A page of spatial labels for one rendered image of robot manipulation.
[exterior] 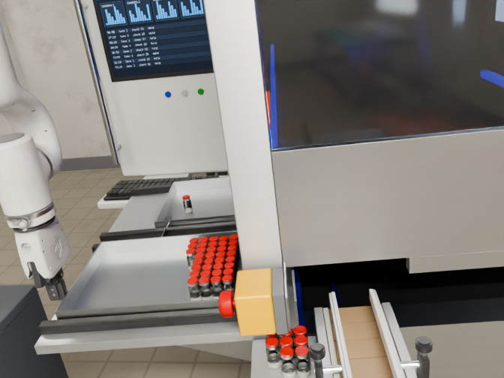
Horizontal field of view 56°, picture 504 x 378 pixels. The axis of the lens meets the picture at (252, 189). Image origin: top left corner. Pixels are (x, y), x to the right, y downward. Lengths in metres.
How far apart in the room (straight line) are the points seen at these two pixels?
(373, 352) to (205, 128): 1.17
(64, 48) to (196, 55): 2.95
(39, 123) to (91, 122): 3.64
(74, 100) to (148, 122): 2.85
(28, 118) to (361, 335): 0.68
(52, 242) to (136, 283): 0.20
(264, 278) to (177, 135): 1.12
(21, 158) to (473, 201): 0.73
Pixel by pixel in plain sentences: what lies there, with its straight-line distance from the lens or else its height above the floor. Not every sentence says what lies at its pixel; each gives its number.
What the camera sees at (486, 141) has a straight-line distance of 0.74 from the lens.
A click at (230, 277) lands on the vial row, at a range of 0.92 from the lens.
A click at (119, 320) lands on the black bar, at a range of 0.93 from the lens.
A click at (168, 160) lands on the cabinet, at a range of 1.81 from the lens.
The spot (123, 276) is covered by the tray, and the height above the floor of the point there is 0.88.
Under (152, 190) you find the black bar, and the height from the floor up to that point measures 0.89.
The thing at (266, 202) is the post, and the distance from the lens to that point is 0.71.
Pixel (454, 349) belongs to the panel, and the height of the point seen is 0.83.
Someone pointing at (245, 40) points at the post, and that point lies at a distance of 0.64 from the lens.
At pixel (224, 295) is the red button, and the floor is 1.01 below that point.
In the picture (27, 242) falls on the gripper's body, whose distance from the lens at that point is 0.94.
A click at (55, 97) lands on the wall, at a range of 4.68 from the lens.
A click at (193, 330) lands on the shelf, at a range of 0.89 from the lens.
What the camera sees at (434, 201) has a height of 1.11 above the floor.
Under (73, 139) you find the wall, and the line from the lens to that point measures 4.73.
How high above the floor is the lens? 1.43
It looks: 23 degrees down
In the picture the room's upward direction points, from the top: 7 degrees counter-clockwise
